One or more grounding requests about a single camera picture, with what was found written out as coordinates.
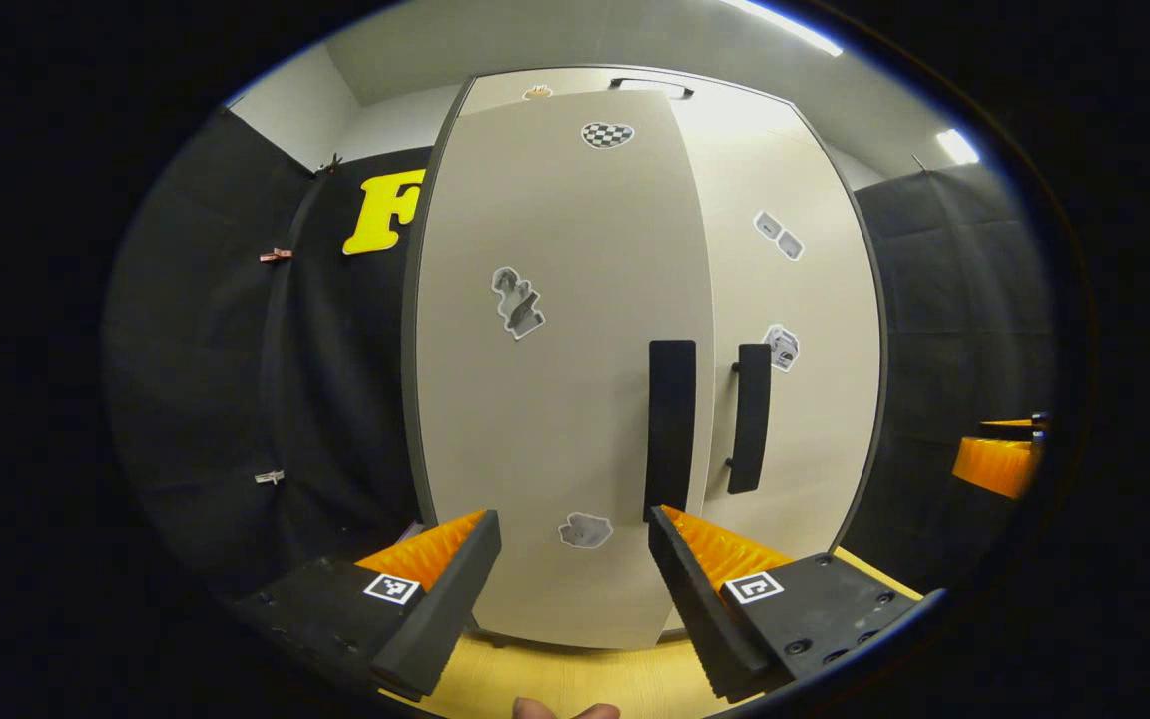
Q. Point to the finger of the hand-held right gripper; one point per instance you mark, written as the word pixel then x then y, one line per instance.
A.
pixel 996 467
pixel 1019 429

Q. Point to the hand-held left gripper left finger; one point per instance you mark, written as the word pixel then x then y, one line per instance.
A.
pixel 435 619

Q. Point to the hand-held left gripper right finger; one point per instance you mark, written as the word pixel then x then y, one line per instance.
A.
pixel 705 609

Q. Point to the white cabinet door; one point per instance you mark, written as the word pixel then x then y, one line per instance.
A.
pixel 815 429
pixel 555 419

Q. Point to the white cabinet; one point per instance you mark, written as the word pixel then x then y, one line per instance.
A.
pixel 435 399

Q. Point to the white cabinet drawer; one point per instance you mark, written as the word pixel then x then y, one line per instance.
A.
pixel 575 82

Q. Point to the black backdrop cloth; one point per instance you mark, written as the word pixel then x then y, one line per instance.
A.
pixel 944 330
pixel 206 379

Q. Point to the silver cloth clip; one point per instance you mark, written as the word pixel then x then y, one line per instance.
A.
pixel 270 477

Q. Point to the small ceiling light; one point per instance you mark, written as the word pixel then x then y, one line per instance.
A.
pixel 958 147

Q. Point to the red cloth clip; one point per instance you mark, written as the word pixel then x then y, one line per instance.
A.
pixel 276 255

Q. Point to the long ceiling light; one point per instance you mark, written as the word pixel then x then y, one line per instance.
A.
pixel 785 25

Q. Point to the dark cloth clip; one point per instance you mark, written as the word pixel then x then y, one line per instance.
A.
pixel 331 162

